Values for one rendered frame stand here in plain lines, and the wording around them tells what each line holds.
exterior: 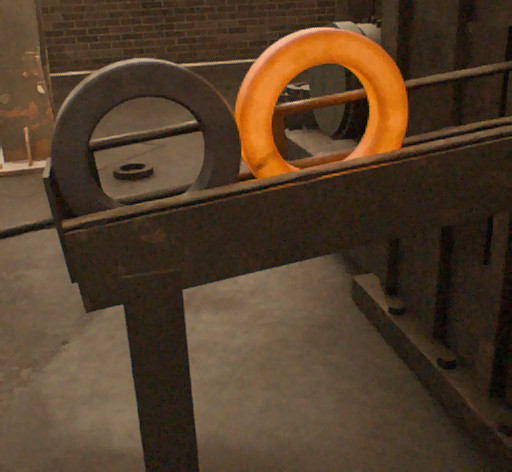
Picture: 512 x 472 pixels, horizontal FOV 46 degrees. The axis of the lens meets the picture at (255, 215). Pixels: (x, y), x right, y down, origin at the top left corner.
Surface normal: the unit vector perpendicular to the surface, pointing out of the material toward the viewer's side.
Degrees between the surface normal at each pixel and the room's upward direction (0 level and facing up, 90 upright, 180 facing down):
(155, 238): 90
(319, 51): 90
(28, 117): 90
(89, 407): 0
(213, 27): 90
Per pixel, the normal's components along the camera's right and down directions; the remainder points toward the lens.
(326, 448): -0.04, -0.93
